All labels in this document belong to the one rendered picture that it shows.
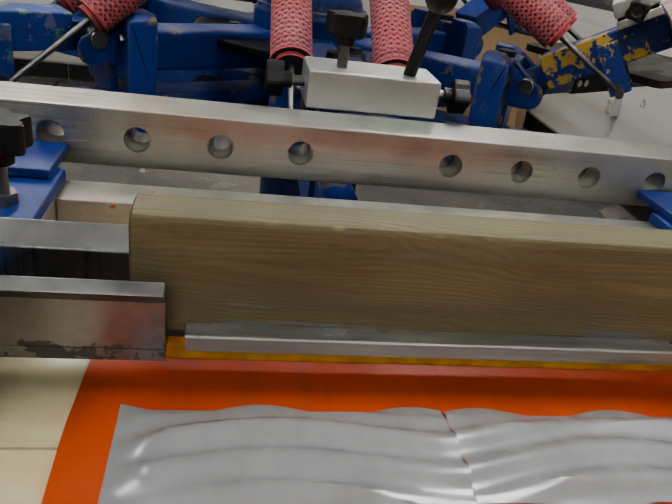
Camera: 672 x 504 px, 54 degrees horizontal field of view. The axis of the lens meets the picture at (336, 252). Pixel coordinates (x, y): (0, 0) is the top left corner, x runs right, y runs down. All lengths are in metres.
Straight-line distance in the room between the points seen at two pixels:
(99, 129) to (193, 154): 0.08
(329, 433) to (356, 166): 0.29
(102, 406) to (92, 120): 0.27
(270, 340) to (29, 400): 0.13
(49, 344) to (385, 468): 0.18
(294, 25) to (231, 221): 0.48
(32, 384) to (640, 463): 0.34
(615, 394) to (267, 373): 0.22
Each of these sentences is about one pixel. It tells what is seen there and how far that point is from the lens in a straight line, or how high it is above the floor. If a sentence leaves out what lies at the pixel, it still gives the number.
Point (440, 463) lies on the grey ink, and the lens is 0.36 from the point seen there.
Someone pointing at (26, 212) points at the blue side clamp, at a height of 1.00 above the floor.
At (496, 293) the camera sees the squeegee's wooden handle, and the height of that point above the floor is 1.02.
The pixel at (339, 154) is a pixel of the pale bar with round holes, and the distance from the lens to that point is 0.58.
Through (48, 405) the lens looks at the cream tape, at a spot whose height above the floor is 0.95.
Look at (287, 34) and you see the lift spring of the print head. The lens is 0.79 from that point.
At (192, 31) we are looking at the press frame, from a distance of 1.04.
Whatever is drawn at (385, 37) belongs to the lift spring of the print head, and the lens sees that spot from 0.82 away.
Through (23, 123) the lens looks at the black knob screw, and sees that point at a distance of 0.47.
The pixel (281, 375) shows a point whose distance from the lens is 0.40.
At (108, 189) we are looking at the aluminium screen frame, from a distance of 0.54.
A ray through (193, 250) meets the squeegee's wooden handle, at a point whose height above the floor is 1.04.
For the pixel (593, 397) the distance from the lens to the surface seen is 0.46.
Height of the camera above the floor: 1.21
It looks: 27 degrees down
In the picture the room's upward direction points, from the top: 9 degrees clockwise
